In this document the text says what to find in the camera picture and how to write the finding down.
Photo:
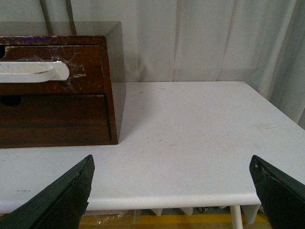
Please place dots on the brown wooden drawer cabinet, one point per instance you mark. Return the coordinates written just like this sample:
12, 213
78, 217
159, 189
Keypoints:
48, 120

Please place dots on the wooden drawer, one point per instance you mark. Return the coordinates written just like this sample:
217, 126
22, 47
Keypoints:
84, 63

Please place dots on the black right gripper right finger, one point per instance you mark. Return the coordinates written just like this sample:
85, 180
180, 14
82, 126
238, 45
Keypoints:
282, 196

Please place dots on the white drawer handle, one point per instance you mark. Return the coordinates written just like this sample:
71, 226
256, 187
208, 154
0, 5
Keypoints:
33, 72

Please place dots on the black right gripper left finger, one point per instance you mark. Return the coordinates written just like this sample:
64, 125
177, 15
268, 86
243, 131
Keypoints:
60, 205

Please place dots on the white table leg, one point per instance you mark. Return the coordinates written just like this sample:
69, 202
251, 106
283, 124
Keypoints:
236, 216

